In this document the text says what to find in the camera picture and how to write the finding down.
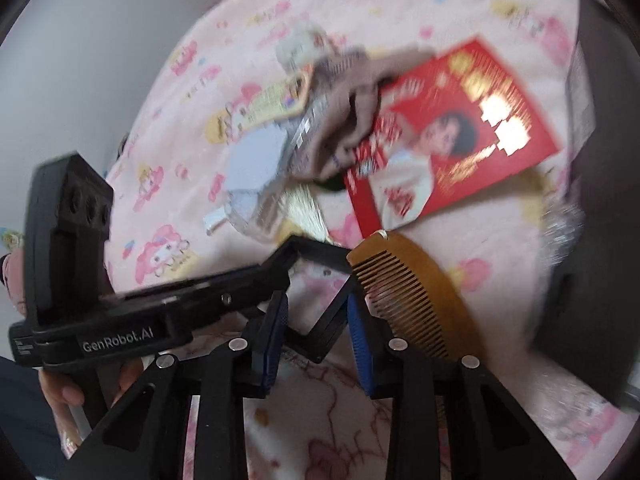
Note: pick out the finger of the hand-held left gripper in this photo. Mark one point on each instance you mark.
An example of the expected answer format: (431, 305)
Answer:
(235, 292)

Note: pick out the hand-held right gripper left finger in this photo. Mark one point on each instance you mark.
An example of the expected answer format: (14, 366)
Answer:
(272, 340)

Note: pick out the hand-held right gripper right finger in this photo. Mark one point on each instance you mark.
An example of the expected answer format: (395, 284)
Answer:
(362, 345)

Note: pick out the black square frame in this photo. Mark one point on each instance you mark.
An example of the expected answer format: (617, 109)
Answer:
(327, 340)

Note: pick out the person's left hand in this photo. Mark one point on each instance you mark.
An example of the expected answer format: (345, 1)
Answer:
(62, 390)

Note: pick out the wooden comb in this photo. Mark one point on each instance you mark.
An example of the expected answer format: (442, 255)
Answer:
(425, 280)

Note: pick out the gold foil piece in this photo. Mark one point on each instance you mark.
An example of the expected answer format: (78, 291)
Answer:
(305, 210)

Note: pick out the silver foil packet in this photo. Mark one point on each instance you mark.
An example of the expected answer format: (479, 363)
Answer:
(255, 160)

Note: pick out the dark blue clothing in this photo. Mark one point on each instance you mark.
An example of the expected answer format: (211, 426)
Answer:
(25, 400)

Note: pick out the yellow printed packet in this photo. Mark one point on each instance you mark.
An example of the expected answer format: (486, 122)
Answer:
(270, 100)

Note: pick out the clear plastic wrap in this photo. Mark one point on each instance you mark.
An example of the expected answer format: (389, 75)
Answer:
(562, 225)

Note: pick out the red printed card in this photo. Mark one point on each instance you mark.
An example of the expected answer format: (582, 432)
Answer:
(425, 85)

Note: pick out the pink printed blanket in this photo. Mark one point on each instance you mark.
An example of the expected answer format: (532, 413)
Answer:
(450, 10)

